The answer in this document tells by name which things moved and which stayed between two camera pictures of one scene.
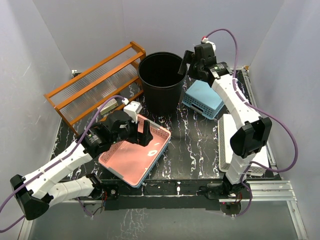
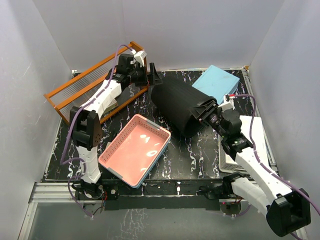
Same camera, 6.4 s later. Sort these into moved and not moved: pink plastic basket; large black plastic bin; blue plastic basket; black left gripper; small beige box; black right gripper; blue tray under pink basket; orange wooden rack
Moved: black left gripper; blue plastic basket; black right gripper; large black plastic bin
Not moved: blue tray under pink basket; pink plastic basket; orange wooden rack; small beige box
